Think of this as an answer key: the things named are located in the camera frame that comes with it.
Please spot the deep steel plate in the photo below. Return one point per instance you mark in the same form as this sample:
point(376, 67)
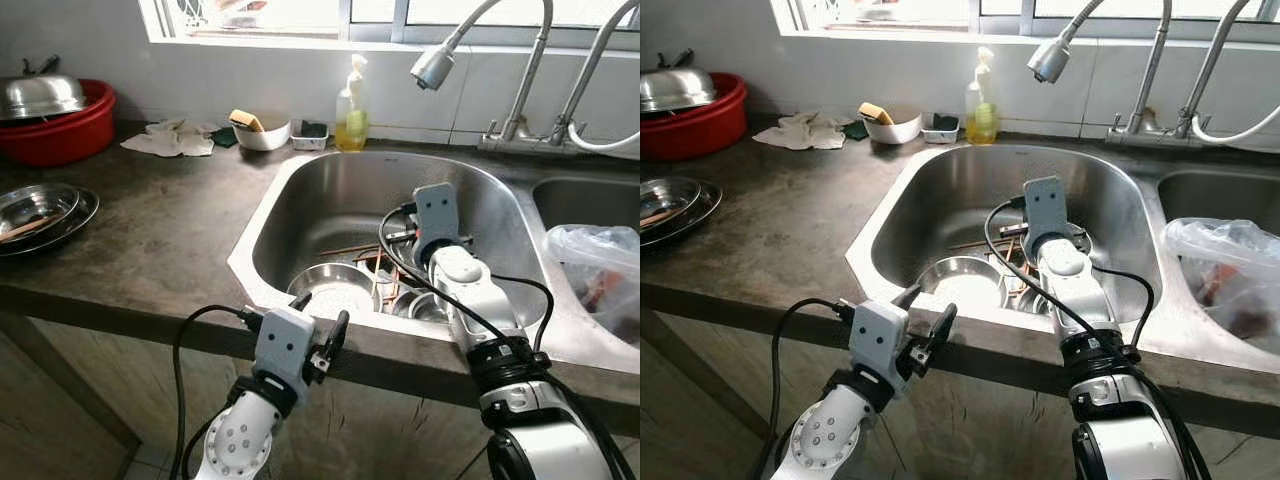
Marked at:
point(35, 205)
point(665, 200)

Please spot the clear plastic bag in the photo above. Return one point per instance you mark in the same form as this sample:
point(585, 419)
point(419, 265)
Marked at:
point(590, 260)
point(1220, 250)

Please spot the yellow dish soap pump bottle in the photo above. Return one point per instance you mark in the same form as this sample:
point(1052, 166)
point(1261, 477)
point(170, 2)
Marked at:
point(982, 122)
point(351, 130)

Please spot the steel gooseneck faucet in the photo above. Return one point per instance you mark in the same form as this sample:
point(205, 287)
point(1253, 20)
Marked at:
point(1215, 60)
point(590, 70)

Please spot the small steel bowl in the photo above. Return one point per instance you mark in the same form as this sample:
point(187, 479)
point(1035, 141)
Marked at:
point(425, 308)
point(1030, 302)

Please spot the red plastic basin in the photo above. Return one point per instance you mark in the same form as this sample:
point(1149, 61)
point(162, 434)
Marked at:
point(700, 135)
point(60, 140)

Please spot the large steel plate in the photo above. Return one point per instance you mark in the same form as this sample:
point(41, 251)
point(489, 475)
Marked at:
point(960, 285)
point(330, 290)

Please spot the wooden cabinet front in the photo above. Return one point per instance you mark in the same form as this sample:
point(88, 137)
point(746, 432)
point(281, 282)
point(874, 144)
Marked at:
point(380, 430)
point(1000, 420)

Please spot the yellow brown sponge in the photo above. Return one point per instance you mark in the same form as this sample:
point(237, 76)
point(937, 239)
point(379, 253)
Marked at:
point(245, 120)
point(875, 113)

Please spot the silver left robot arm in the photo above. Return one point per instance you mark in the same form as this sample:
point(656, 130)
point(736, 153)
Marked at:
point(240, 440)
point(830, 435)

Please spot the wide steel plate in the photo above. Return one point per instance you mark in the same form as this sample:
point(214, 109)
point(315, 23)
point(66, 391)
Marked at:
point(712, 205)
point(88, 212)

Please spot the grey white right wrist camera mount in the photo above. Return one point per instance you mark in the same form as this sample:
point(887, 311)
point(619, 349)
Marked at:
point(1045, 210)
point(437, 215)

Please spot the window frame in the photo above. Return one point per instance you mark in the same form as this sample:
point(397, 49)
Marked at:
point(370, 32)
point(1000, 25)

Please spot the dark green scrub pad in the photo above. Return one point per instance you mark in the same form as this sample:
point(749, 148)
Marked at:
point(855, 131)
point(224, 138)

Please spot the white crumpled cloth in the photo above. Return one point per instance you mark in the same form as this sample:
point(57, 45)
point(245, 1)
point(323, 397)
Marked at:
point(800, 133)
point(170, 140)

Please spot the white ceramic bowl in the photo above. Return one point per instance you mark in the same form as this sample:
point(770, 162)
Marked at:
point(895, 130)
point(265, 138)

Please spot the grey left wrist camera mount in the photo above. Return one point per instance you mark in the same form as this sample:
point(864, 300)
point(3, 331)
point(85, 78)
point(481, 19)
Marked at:
point(283, 345)
point(878, 340)

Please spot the steel faucet with spray head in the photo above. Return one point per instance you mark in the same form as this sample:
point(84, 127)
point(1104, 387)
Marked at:
point(1050, 60)
point(432, 68)

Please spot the green sponge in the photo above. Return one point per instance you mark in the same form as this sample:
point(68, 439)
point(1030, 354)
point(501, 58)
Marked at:
point(315, 129)
point(945, 122)

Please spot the stainless steel double sink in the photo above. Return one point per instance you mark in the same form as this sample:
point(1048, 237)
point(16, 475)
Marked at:
point(330, 200)
point(950, 200)

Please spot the steel dome lid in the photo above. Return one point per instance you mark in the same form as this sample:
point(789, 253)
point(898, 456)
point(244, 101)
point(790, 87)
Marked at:
point(40, 97)
point(675, 90)

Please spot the brown wooden chopstick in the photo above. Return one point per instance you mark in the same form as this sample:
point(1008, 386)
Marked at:
point(378, 275)
point(975, 244)
point(350, 250)
point(1010, 270)

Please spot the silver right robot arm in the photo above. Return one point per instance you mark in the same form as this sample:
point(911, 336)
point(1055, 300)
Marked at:
point(1130, 440)
point(540, 440)

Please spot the small white rectangular dish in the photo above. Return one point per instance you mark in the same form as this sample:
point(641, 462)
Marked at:
point(935, 136)
point(305, 143)

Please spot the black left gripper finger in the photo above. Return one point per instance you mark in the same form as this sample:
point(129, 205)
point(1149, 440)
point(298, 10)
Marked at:
point(907, 296)
point(944, 325)
point(340, 332)
point(301, 301)

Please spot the wooden chopsticks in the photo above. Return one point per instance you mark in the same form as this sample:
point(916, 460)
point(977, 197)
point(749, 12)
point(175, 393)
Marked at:
point(658, 218)
point(30, 228)

